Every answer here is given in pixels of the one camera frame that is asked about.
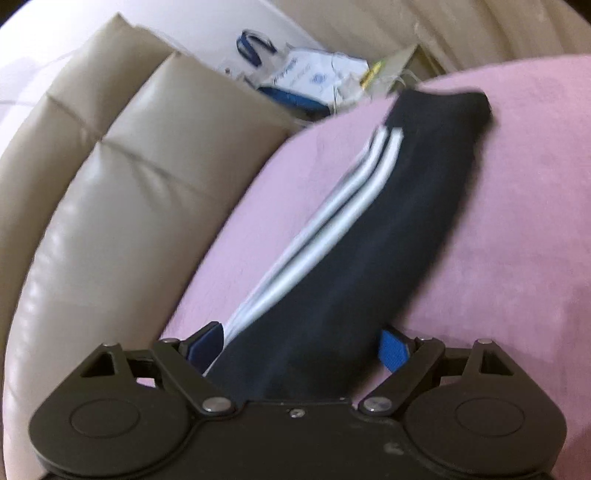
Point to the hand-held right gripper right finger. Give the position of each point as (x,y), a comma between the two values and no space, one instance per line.
(392,353)

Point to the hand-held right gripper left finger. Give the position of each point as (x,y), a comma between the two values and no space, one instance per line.
(207,344)

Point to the navy garment with white stripes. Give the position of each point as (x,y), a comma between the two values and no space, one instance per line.
(369,230)

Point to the beige leather headboard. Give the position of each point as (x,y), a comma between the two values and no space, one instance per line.
(115,207)

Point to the pink quilted blanket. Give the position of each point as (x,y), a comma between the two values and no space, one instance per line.
(508,230)

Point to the white and blue shopping bag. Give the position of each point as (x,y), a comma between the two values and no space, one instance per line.
(302,74)

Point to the beige curtain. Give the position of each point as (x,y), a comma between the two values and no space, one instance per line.
(485,27)

